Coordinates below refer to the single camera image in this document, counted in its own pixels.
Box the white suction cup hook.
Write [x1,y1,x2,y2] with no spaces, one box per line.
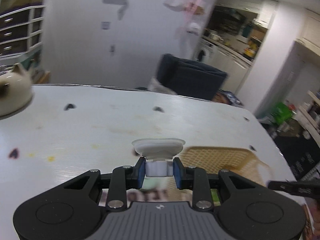
[132,138,185,177]

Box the cream woven plastic basket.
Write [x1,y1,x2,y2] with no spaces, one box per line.
[179,146,273,186]

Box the dark navy chair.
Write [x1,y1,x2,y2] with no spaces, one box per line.
[156,54,228,101]

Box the green bag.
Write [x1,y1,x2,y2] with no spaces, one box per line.
[271,102,293,126]

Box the black right gripper tip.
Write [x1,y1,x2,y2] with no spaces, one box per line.
[267,180,319,199]

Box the white washing machine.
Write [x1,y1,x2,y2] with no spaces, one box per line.
[194,41,214,64]

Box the cream cat-shaped ceramic figure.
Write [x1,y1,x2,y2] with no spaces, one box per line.
[0,63,33,116]

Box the white drawer cabinet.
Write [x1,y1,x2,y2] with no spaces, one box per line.
[0,5,46,60]

